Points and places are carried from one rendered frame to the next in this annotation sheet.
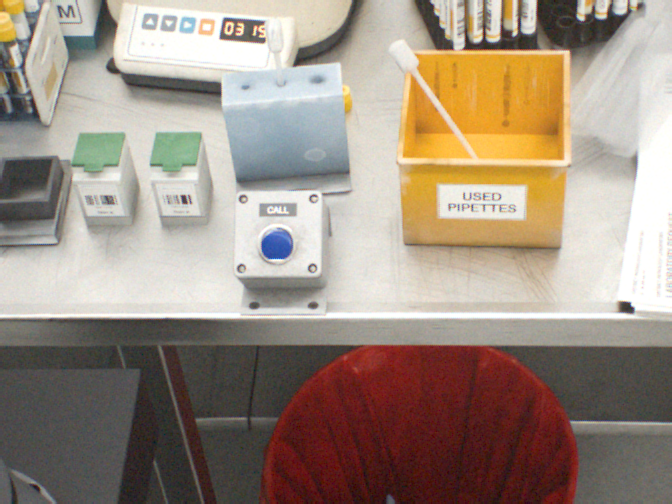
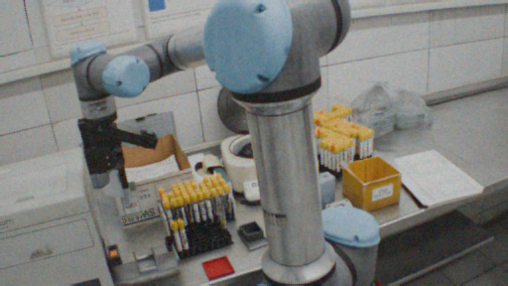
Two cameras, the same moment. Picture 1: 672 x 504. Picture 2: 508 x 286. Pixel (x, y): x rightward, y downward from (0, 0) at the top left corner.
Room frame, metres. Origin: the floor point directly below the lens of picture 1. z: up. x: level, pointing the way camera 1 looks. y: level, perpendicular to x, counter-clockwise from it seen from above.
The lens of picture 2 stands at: (-0.10, 0.69, 1.64)
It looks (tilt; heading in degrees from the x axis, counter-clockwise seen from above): 25 degrees down; 332
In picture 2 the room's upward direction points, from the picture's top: 5 degrees counter-clockwise
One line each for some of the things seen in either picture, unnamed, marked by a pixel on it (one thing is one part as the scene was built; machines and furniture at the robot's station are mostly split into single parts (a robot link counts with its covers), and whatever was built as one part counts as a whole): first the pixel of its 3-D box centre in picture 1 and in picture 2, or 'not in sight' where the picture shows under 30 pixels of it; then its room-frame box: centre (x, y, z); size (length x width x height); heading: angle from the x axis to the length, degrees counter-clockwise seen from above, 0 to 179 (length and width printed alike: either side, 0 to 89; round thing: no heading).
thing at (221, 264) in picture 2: not in sight; (217, 267); (0.78, 0.39, 0.88); 0.07 x 0.07 x 0.01; 82
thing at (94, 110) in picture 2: not in sight; (98, 105); (0.84, 0.58, 1.34); 0.08 x 0.08 x 0.05
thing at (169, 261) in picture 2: not in sight; (138, 265); (0.84, 0.58, 0.92); 0.21 x 0.07 x 0.05; 82
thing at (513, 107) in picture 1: (484, 149); (371, 184); (0.80, -0.13, 0.92); 0.13 x 0.13 x 0.10; 80
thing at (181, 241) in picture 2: not in sight; (195, 227); (0.90, 0.39, 0.93); 0.17 x 0.09 x 0.11; 83
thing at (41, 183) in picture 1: (30, 193); (251, 233); (0.84, 0.26, 0.89); 0.09 x 0.05 x 0.04; 174
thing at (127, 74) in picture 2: not in sight; (125, 72); (0.76, 0.52, 1.42); 0.11 x 0.11 x 0.08; 21
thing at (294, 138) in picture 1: (287, 128); (317, 194); (0.85, 0.03, 0.92); 0.10 x 0.07 x 0.10; 89
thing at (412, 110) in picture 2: not in sight; (409, 105); (1.15, -0.66, 0.94); 0.20 x 0.17 x 0.14; 63
